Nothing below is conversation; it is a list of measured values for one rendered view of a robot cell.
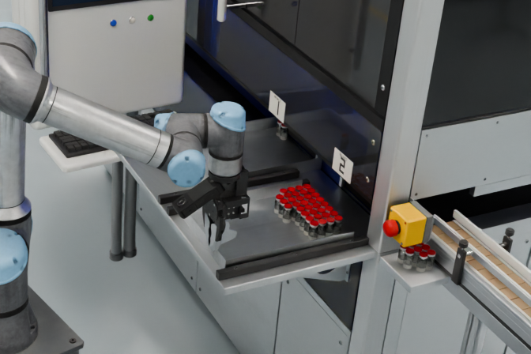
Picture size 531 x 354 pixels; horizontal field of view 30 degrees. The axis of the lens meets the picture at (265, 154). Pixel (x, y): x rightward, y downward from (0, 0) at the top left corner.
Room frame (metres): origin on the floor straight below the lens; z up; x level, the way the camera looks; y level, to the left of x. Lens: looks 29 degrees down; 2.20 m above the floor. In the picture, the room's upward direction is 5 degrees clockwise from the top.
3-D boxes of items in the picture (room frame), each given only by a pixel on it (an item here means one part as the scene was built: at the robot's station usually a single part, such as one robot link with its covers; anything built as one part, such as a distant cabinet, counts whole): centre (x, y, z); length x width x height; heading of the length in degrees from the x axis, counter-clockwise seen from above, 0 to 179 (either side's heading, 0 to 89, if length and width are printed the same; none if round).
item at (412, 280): (1.94, -0.39, 0.87); 0.14 x 0.13 x 0.02; 120
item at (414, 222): (1.93, -0.34, 1.00); 0.08 x 0.07 x 0.07; 120
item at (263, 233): (2.03, -0.02, 0.90); 0.34 x 0.26 x 0.04; 120
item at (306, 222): (2.07, -0.09, 0.90); 0.18 x 0.02 x 0.05; 30
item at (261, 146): (2.38, 0.06, 0.90); 0.34 x 0.26 x 0.04; 120
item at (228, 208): (1.89, 0.08, 1.06); 0.09 x 0.08 x 0.12; 120
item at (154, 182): (2.20, 0.03, 0.87); 0.70 x 0.48 x 0.02; 30
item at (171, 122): (1.85, 0.18, 1.21); 0.11 x 0.11 x 0.08; 11
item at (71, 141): (2.58, 0.43, 0.82); 0.40 x 0.14 x 0.02; 125
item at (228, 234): (1.87, 0.08, 0.95); 0.06 x 0.03 x 0.09; 120
